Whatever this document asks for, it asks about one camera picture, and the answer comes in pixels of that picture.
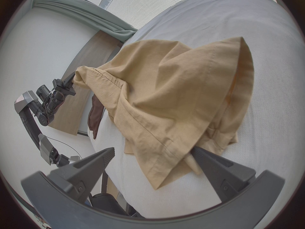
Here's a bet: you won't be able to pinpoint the bed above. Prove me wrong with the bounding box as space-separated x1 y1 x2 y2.
48 0 305 220

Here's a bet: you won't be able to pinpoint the window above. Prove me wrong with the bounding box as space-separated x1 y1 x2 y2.
44 0 279 30

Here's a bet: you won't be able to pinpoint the black cable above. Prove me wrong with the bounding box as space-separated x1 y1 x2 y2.
45 136 84 159

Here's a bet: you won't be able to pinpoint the tan shorts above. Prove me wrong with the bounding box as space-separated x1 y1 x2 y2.
71 37 254 191

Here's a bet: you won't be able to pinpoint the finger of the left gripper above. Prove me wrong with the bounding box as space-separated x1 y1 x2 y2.
63 72 77 86

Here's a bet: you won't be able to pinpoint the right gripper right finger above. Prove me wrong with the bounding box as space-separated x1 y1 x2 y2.
191 146 257 203

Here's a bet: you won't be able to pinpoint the grey-green curtain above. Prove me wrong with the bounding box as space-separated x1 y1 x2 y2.
32 0 139 43

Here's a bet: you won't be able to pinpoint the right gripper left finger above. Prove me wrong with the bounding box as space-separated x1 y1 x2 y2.
49 147 115 203

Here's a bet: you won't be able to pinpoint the dark brown shorts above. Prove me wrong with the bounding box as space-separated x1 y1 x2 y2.
88 95 105 140

